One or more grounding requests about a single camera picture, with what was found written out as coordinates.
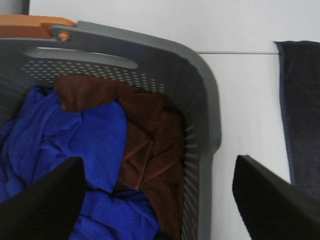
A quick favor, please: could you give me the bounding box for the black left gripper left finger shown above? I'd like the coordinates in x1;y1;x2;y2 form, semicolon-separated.
0;157;86;240

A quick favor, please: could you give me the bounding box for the blue towel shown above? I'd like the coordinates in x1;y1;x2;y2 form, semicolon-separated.
0;86;160;240

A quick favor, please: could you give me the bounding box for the dark navy towel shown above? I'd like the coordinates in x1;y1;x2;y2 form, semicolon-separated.
275;41;320;198

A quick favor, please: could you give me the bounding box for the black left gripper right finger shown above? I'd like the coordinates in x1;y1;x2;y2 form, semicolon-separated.
232;155;320;240

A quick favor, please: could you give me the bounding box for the brown towel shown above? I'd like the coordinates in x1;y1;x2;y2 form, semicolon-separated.
54;74;185;240

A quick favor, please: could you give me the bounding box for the grey perforated laundry basket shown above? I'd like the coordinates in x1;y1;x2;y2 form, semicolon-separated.
0;21;221;240

